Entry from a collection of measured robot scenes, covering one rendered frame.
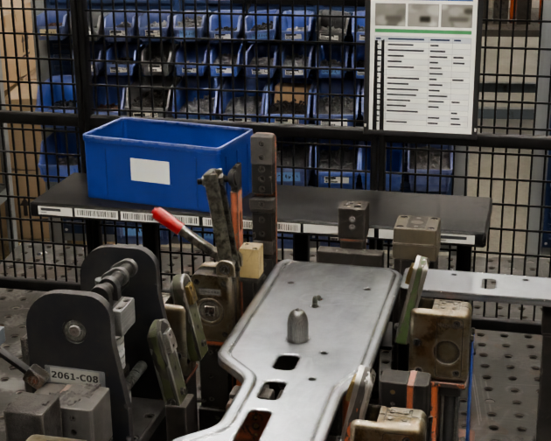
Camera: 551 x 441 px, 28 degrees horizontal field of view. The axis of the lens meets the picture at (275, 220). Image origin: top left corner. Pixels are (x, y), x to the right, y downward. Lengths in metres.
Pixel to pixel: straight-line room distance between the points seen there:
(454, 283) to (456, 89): 0.47
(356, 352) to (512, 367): 0.73
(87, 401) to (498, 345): 1.22
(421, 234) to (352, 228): 0.13
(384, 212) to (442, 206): 0.12
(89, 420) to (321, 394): 0.34
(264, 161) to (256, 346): 0.48
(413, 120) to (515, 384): 0.55
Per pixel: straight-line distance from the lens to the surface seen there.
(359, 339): 1.65
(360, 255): 1.98
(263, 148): 2.00
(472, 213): 2.12
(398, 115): 2.20
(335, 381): 1.52
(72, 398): 1.34
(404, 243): 1.95
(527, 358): 2.32
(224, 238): 1.73
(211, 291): 1.76
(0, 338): 1.33
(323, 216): 2.08
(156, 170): 2.14
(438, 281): 1.87
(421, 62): 2.18
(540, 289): 1.86
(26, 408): 1.29
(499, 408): 2.12
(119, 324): 1.37
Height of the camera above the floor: 1.70
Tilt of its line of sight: 19 degrees down
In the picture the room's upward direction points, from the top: 1 degrees counter-clockwise
